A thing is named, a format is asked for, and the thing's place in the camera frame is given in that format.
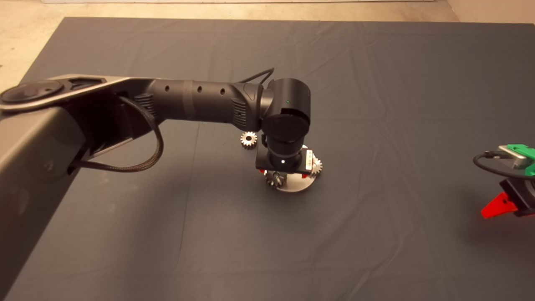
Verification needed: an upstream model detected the larger steel gear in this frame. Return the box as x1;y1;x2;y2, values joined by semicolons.
265;171;287;189

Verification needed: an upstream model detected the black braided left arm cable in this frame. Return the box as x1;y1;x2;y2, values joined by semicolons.
69;97;164;173

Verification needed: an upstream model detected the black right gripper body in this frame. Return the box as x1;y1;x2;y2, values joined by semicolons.
500;179;535;217

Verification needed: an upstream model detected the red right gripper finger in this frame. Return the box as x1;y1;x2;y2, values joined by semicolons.
481;192;519;219

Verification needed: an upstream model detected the dark grey table cloth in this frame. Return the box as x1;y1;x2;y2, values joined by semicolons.
0;17;535;301

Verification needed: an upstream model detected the round metal plate with hole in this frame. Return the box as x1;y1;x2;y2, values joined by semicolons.
272;144;320;193

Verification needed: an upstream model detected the thin black left camera cable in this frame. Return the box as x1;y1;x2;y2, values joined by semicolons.
238;68;275;84

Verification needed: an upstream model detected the green right camera mount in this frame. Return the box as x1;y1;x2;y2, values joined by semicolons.
506;144;535;175

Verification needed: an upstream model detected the black right camera cable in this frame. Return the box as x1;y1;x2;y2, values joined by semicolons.
473;151;535;180

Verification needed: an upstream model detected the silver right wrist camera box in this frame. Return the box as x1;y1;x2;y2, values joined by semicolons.
499;145;528;169

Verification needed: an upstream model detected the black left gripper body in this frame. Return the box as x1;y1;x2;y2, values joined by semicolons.
256;145;314;174

